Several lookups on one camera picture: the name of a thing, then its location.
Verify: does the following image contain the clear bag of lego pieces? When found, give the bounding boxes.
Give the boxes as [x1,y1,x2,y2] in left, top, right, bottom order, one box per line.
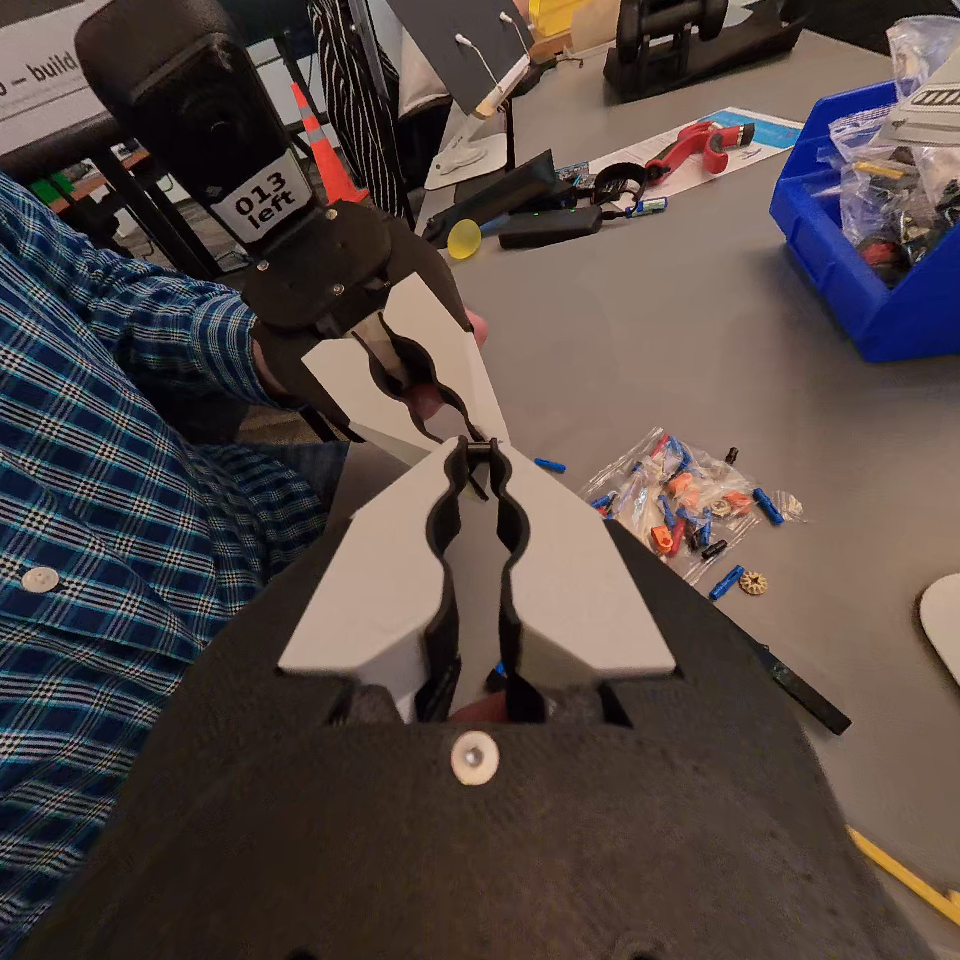
[579,426,808,588]

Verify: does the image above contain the white printed paper sheet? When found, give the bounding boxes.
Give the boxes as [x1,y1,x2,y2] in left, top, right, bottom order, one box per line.
[587,106,805,201]

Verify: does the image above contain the black metal chair frame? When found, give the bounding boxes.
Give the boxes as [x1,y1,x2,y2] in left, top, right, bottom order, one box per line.
[0,135,228,280]

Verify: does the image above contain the blue plastic bin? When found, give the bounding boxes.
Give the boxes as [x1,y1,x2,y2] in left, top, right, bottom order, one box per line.
[769,78,960,366]

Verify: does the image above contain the black wedge-shaped case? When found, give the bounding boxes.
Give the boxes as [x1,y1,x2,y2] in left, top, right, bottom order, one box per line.
[420,148,562,243]

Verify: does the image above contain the person's blue plaid shirt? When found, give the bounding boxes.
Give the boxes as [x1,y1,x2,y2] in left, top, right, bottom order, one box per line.
[0,405,331,954]

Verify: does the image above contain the white stand with flat base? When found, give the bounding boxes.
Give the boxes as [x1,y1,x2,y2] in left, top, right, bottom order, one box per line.
[918,572,960,690]

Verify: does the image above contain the person's left forearm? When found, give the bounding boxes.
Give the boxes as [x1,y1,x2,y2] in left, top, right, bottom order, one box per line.
[0,171,268,412]

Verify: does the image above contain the yellow plastic bin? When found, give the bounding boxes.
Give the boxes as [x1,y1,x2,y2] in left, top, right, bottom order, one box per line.
[528,0,595,40]

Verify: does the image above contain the black white striped cloth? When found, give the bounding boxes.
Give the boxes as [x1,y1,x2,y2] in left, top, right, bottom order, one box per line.
[309,0,418,228]

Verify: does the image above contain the black flat panel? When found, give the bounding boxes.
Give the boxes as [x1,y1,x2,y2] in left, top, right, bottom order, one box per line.
[384,0,538,119]

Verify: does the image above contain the lego bags in bin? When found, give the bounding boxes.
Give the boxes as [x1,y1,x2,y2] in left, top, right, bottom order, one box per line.
[817,15,960,291]

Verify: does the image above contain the white printed sign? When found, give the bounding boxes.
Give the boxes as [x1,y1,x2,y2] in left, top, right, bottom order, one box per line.
[0,0,115,156]

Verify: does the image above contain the yellow lego axle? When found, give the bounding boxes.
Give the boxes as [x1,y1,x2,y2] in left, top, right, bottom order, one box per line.
[846,823,960,910]

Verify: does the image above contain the orange traffic cone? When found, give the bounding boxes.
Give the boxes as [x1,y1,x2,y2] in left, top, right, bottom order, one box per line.
[290,81,370,208]

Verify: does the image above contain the black lego technic beam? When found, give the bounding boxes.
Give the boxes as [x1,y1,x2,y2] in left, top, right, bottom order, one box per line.
[753,643,853,737]
[466,436,499,501]

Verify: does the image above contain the red pipe cutter tool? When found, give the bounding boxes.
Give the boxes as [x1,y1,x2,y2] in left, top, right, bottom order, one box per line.
[643,118,760,186]

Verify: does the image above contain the black power bank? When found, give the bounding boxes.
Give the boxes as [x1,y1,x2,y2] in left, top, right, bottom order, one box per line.
[498,205,606,251]

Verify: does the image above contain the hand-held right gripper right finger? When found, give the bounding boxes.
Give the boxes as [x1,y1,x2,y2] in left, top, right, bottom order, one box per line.
[486,441,676,723]

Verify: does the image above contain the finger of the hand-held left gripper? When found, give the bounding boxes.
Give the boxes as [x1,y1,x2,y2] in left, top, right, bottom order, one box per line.
[302,333,470,468]
[378,272,513,449]

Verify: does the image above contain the black plastic machine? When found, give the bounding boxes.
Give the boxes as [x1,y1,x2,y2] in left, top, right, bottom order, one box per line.
[603,0,816,104]

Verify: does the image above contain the person's left hand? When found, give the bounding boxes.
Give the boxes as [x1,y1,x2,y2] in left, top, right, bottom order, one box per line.
[375,309,491,423]

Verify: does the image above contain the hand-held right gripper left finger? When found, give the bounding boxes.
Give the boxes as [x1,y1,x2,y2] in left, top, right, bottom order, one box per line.
[277,437,472,725]

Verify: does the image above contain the white curved stand foot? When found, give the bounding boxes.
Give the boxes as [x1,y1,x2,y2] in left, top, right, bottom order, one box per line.
[423,112,506,193]

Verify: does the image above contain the black round strap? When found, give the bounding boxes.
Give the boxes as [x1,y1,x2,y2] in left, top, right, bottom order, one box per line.
[592,160,651,208]

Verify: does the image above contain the white tan handle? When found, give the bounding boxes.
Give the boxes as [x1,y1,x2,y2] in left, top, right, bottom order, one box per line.
[474,54,533,120]

